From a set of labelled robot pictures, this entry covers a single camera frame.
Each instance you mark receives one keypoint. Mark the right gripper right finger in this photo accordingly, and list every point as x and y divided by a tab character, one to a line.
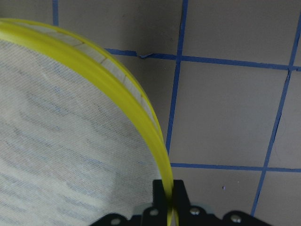
187	213

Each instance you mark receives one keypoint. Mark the yellow steamer layer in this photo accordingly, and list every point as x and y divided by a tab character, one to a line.
80	143

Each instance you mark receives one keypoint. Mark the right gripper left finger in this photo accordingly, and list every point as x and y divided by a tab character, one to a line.
156	214

